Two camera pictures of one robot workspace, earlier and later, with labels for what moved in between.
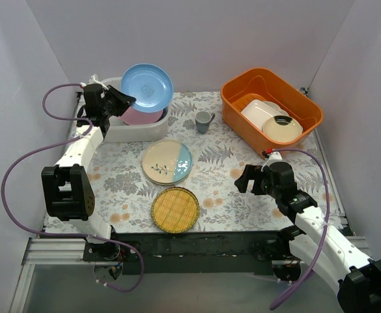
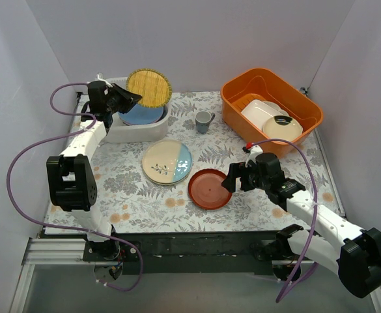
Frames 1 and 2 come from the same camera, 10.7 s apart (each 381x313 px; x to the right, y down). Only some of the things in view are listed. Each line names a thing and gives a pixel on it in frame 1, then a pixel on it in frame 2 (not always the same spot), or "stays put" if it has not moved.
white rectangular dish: (258, 112) stays put
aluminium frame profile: (47, 252) stays put
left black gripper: (112, 102) stays put
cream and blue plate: (167, 162) stays put
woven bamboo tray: (175, 209) → (152, 85)
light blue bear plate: (150, 85) → (138, 115)
